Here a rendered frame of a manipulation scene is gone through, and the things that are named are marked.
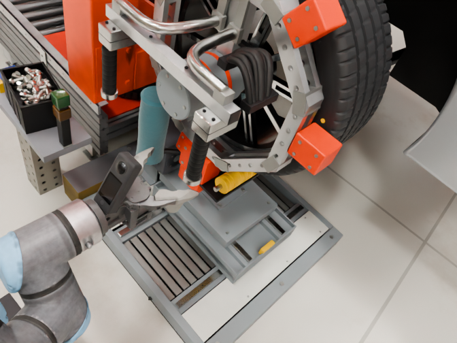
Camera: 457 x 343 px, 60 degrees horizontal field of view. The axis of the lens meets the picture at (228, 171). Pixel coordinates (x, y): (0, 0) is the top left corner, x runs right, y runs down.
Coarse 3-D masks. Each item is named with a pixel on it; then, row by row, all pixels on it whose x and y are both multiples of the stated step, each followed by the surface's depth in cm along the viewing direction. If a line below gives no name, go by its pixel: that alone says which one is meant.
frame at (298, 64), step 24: (168, 0) 106; (264, 0) 82; (288, 0) 81; (288, 48) 83; (288, 72) 86; (312, 72) 86; (312, 96) 86; (288, 120) 92; (216, 144) 123; (288, 144) 95; (240, 168) 112; (264, 168) 105
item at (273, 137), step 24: (192, 0) 111; (216, 0) 119; (264, 24) 99; (264, 48) 104; (312, 48) 89; (240, 96) 137; (288, 96) 102; (240, 120) 131; (264, 120) 133; (240, 144) 122; (264, 144) 119
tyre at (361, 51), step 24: (360, 0) 89; (360, 24) 88; (384, 24) 95; (336, 48) 84; (360, 48) 88; (384, 48) 96; (336, 72) 87; (360, 72) 90; (384, 72) 98; (336, 96) 89; (360, 96) 94; (312, 120) 97; (336, 120) 93; (360, 120) 103; (288, 168) 110
